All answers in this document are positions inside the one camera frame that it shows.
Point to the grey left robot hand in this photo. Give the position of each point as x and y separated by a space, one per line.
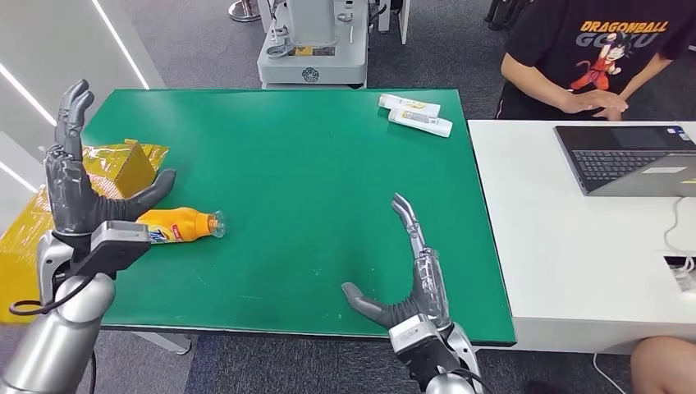
70 201

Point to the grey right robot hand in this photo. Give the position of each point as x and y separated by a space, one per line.
432 288

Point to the orange plastic bottle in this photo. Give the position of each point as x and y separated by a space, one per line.
179 225

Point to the yellow tape-wrapped cardboard box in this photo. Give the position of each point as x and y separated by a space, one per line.
122 168

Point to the white tube with yellow print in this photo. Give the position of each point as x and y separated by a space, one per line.
408 104
421 123

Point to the white table leg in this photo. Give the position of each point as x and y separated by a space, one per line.
166 342

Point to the grey open laptop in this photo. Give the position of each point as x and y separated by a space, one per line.
614 160

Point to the person's bare knee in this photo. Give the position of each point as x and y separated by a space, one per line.
666 367

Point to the white machine base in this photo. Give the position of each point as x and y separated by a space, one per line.
321 62

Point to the chrome stand base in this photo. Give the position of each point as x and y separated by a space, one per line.
244 11

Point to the white cabinet panel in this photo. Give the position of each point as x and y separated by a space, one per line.
401 19

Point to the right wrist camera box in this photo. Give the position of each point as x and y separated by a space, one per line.
416 340

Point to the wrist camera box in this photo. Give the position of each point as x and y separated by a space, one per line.
416 340
117 239

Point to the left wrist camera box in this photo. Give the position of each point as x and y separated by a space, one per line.
117 239

